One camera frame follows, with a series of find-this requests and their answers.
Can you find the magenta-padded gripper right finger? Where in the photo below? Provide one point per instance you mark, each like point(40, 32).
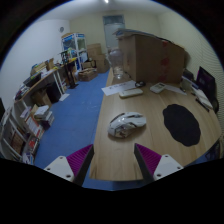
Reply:
point(166, 166)

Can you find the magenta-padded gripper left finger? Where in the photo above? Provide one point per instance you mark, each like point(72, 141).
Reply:
point(61, 166)

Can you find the white and grey computer mouse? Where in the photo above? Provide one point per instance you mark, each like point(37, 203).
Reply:
point(126, 124)

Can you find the black wavy-edged mouse pad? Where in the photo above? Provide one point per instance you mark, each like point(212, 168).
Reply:
point(181, 125)

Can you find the shelf unit with books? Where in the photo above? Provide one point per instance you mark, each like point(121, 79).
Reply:
point(23, 133)

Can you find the black pen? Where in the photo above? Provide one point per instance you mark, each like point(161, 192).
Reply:
point(202, 104)

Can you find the plain white paper sheet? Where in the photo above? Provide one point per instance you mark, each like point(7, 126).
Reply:
point(175, 89)

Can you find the open white notebook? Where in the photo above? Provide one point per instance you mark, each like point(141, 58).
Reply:
point(202, 97)

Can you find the long white remote control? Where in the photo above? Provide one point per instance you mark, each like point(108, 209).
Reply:
point(131, 92)

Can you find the dark computer monitor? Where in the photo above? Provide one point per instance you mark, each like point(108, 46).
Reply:
point(205, 81)

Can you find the white printed paper sheet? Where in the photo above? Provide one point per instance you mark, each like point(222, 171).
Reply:
point(113, 88)

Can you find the large brown cardboard box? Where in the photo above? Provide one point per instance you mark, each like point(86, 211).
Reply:
point(150, 56)

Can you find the clear plastic water jug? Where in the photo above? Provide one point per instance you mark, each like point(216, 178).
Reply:
point(116, 63)

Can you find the stack of cardboard boxes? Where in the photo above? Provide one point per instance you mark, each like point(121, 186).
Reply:
point(96, 56)

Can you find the blue claw machine cabinet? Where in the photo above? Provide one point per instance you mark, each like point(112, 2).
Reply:
point(74, 46)

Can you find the grey door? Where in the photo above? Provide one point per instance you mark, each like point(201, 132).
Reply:
point(113, 30)

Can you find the ceiling light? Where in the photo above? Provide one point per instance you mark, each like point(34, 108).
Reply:
point(106, 1)

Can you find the round wall clock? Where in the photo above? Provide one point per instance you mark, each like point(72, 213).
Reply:
point(61, 29)

